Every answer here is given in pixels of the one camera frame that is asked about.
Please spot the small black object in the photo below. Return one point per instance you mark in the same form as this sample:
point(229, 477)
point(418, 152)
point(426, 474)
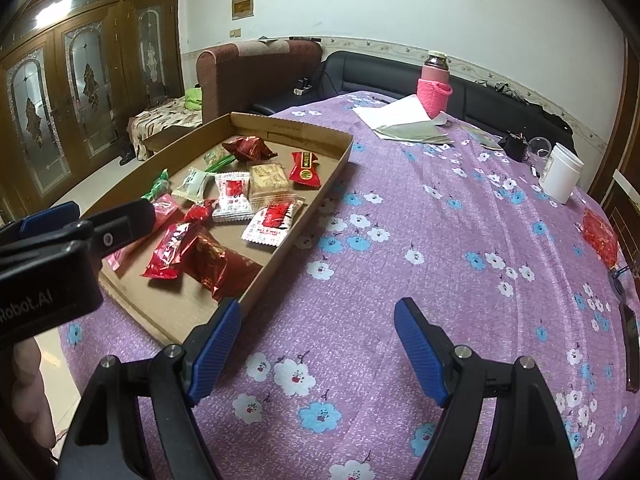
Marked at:
point(618, 278)

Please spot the brown wooden door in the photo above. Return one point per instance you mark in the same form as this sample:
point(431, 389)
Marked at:
point(627, 135)

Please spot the bright red snack packet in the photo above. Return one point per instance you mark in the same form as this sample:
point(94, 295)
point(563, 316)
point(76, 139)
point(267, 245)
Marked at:
point(167, 252)

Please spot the dark cloth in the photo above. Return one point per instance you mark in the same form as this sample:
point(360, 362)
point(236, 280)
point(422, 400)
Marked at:
point(545, 115)

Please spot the dark red snack packet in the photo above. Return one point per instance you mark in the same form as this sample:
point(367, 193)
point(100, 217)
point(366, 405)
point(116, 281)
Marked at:
point(220, 265)

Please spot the white and red snack packet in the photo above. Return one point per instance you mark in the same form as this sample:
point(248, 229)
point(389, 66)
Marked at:
point(270, 222)
point(232, 200)

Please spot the purple floral tablecloth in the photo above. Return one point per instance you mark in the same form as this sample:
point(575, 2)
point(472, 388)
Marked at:
point(400, 240)

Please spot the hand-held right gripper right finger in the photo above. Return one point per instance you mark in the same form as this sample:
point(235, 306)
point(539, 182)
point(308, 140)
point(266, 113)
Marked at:
point(420, 355)

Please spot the green cloth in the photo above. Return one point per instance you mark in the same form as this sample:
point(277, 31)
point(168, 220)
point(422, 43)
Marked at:
point(193, 98)

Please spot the brown armchair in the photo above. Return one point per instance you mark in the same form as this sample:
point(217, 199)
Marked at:
point(240, 75)

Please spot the black leather sofa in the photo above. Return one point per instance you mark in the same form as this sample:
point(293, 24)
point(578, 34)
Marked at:
point(370, 75)

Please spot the cardboard box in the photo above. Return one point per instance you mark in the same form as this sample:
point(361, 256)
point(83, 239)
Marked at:
point(150, 300)

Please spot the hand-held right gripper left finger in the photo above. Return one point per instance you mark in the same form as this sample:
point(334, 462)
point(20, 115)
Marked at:
point(215, 355)

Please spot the yellow cake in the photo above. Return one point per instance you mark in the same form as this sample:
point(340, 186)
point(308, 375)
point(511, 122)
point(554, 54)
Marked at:
point(270, 180)

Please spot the green booklet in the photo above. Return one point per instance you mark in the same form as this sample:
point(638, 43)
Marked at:
point(482, 136)

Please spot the small green candy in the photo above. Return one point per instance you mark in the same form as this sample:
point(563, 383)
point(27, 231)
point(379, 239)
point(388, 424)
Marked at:
point(220, 160)

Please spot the small black case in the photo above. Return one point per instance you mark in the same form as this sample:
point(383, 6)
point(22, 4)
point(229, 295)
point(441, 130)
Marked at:
point(514, 146)

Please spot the pink sleeved thermos bottle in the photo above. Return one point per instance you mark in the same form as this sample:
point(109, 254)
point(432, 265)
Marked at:
point(434, 92)

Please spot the white plastic jar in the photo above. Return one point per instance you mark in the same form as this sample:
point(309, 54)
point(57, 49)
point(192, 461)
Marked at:
point(560, 175)

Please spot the red plastic bag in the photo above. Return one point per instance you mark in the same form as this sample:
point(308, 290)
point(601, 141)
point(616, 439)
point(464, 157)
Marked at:
point(600, 235)

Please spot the dark red twisted candy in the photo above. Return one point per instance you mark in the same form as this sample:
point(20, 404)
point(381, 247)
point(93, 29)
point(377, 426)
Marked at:
point(247, 149)

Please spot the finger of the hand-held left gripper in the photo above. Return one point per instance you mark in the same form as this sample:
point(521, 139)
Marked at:
point(120, 225)
point(50, 215)

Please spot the white paper sheet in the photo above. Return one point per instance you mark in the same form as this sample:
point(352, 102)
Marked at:
point(395, 110)

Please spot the dark shoes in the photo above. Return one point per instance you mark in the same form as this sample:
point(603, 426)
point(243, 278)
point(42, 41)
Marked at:
point(127, 155)

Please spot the patterned chair cover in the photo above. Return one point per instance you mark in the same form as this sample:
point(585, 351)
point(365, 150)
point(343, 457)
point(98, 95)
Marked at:
point(160, 117)

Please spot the pale white snack packet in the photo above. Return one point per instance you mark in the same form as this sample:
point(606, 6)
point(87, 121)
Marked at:
point(192, 186)

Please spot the white board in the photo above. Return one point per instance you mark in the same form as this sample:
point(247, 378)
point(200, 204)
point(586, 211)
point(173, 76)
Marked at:
point(627, 184)

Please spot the pink snack packet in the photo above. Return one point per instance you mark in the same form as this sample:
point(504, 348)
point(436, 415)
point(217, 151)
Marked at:
point(162, 210)

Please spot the person's left hand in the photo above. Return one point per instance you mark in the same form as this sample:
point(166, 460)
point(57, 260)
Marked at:
point(32, 395)

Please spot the wooden cabinet with glass doors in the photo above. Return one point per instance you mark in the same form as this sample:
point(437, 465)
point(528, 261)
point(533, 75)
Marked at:
point(90, 85)

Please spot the yellow wall plaque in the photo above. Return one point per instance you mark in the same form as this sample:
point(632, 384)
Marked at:
point(242, 6)

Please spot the clear glass cup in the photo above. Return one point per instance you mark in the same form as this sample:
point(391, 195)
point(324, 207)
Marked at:
point(540, 147)

